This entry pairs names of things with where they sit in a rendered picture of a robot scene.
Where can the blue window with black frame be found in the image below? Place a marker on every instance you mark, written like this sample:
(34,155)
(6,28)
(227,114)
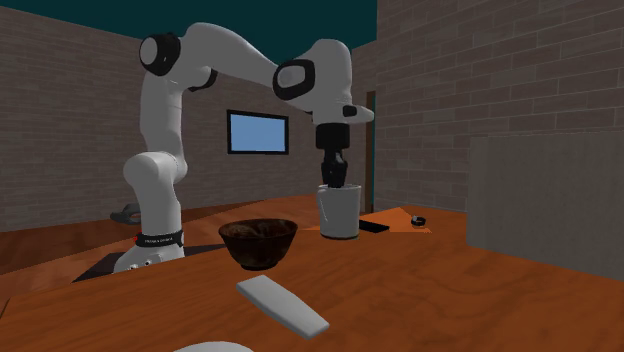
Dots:
(257,132)

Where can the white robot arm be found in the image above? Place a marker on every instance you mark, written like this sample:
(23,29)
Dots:
(161,122)

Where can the dark robot stand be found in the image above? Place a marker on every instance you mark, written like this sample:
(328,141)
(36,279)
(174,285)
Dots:
(97,270)

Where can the dark brown bowl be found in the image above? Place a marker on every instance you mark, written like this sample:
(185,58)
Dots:
(258,244)

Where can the grey flat remote control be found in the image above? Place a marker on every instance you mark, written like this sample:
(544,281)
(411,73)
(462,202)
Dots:
(282,306)

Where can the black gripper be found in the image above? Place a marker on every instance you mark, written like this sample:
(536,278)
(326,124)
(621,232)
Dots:
(332,136)

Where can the white plate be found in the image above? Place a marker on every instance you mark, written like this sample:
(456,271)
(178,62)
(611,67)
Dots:
(214,347)

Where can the small black wristwatch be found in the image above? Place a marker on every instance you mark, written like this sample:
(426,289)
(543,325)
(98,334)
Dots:
(418,222)

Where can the dark brown door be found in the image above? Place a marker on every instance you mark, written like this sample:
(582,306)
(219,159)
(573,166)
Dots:
(370,151)

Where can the black flat phone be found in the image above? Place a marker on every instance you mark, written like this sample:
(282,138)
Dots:
(374,226)

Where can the white mug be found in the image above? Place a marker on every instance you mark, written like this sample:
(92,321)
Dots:
(340,212)

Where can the dark grey curved object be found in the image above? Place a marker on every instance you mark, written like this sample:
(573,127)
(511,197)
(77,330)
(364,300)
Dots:
(126,215)

